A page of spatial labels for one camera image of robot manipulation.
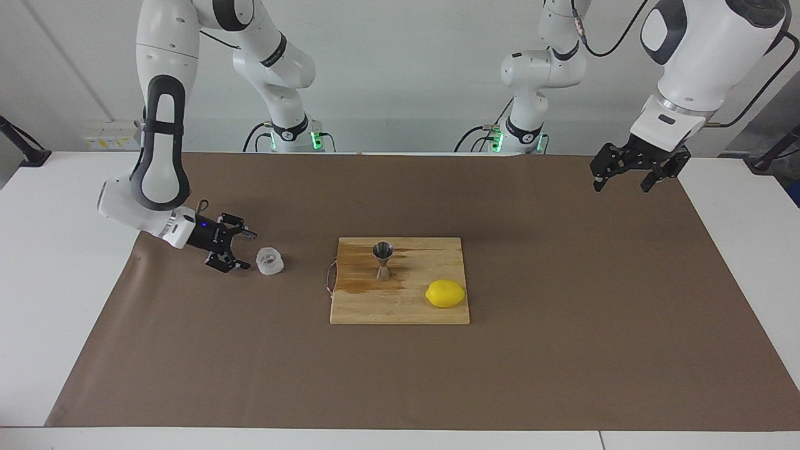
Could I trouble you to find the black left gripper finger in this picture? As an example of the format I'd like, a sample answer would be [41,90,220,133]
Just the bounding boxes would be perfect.
[590,144,626,194]
[639,152,692,194]

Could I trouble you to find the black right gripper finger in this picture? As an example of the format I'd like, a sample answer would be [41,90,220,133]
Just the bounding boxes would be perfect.
[218,213,258,241]
[207,249,250,274]

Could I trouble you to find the small clear plastic cup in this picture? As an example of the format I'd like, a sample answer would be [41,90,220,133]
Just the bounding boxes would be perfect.
[256,247,286,277]

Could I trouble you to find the steel double jigger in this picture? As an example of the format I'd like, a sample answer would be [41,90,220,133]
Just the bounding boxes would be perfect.
[372,241,395,281]

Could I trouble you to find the black clamp stand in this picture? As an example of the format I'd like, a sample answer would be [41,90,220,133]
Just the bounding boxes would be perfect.
[0,115,53,168]
[749,123,800,175]

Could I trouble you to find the brown paper table mat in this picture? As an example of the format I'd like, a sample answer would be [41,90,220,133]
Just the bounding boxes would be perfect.
[45,152,800,433]

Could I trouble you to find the wooden cutting board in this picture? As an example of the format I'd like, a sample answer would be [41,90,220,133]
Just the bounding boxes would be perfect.
[324,236,471,326]

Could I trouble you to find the yellow lemon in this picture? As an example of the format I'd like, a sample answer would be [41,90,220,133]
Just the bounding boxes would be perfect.
[425,279,468,309]

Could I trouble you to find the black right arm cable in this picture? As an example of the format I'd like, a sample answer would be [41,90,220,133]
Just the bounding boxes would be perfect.
[194,30,242,217]

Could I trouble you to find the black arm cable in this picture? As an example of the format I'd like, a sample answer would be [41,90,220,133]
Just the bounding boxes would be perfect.
[194,30,242,217]
[571,0,800,129]

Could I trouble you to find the black right base cables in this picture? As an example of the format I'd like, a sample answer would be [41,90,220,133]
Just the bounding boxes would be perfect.
[242,121,276,153]

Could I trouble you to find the black base cables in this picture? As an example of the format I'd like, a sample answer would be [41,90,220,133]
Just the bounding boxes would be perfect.
[454,92,514,153]
[242,121,276,153]

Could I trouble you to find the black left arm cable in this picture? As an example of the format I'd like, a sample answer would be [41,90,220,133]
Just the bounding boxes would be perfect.
[571,0,800,129]

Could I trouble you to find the white wall socket box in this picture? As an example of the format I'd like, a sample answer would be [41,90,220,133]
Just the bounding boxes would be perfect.
[81,120,142,151]

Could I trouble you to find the black left base cables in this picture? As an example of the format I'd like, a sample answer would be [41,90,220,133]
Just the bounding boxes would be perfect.
[454,92,514,153]

